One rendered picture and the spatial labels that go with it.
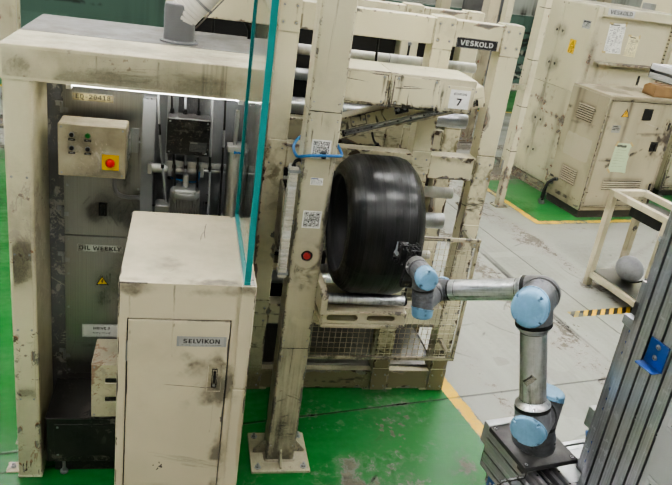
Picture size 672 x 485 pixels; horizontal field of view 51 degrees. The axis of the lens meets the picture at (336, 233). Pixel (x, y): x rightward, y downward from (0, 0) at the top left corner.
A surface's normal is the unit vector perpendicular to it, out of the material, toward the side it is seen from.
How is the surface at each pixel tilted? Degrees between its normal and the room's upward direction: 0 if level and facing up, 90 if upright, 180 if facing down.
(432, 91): 90
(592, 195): 90
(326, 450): 0
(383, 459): 0
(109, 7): 90
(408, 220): 64
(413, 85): 90
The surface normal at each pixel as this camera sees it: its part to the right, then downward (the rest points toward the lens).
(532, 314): -0.53, 0.13
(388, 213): 0.22, -0.15
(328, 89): 0.18, 0.40
